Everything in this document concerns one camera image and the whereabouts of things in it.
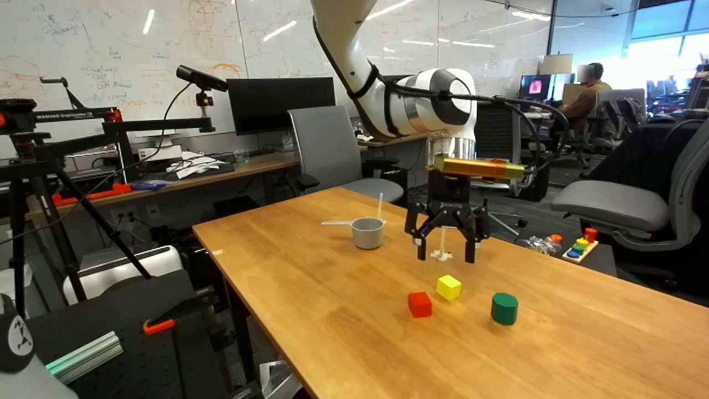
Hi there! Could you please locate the small lit monitor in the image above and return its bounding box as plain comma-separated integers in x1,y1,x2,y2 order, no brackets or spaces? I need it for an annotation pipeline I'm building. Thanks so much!
520,74,552,101

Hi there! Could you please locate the black monitor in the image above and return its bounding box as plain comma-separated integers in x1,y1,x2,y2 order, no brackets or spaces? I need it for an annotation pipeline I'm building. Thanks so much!
227,76,337,137

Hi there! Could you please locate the gray pot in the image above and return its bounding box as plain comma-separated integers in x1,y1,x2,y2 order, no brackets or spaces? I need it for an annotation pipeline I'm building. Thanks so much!
321,217,386,250

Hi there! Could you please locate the orange plastic part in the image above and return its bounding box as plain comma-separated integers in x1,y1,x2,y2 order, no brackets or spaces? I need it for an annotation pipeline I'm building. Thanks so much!
51,183,133,207

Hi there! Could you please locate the black and white device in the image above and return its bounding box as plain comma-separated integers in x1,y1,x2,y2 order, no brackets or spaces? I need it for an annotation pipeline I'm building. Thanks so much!
0,293,79,399

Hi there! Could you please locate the orange and black clamp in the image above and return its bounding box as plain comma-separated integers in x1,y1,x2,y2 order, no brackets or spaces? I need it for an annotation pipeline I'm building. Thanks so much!
142,293,218,337

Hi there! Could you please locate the yellow block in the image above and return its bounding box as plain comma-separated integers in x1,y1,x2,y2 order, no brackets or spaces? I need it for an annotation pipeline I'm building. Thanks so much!
435,274,463,302

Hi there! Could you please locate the clear plastic bag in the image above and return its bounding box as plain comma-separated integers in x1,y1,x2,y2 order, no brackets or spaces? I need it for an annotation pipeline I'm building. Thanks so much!
521,233,564,257

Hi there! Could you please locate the camera on tripod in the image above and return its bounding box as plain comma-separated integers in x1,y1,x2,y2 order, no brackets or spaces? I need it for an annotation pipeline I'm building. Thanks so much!
0,76,153,319

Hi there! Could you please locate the person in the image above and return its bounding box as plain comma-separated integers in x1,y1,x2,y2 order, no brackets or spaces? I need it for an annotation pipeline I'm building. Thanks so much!
558,62,614,135

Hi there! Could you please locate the black mesh office chair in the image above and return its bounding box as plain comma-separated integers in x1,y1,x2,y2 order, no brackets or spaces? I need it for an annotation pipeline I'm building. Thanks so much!
474,101,550,203

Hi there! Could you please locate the small white plastic piece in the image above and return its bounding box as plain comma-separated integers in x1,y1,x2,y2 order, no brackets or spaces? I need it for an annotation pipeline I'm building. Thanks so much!
431,227,454,262

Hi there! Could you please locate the green block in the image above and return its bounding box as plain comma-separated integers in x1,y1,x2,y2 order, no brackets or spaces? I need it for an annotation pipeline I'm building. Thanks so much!
490,292,520,326

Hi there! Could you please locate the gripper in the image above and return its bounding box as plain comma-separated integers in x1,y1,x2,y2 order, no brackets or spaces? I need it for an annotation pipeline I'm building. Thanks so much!
404,170,491,264

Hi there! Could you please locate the camera on mount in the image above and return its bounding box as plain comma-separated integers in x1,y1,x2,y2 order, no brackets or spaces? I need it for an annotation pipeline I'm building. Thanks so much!
101,65,229,183

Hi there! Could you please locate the aluminium profile bar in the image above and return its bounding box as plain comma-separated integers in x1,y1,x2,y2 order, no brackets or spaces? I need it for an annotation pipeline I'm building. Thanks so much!
46,331,124,385

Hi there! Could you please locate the window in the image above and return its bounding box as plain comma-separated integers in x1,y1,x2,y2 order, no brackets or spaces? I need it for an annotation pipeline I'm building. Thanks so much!
625,0,709,92

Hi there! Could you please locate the colourful stacking ring toy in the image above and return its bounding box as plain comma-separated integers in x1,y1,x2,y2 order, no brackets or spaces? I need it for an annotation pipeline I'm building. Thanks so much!
562,227,600,264

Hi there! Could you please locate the long wooden desk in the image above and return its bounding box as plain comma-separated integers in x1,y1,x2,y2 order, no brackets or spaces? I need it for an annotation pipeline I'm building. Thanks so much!
25,130,433,222

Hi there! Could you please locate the heap of white papers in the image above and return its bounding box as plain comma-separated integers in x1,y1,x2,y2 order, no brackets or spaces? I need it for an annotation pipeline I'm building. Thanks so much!
165,151,227,180

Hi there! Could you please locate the grey office chair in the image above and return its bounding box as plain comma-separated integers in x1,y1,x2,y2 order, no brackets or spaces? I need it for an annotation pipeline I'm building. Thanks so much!
550,118,709,254
287,105,405,206

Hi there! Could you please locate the orange block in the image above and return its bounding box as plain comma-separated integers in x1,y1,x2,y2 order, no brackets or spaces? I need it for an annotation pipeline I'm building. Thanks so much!
408,291,433,319

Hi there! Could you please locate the whiteboard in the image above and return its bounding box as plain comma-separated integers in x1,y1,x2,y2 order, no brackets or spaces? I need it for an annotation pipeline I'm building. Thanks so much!
0,0,554,158

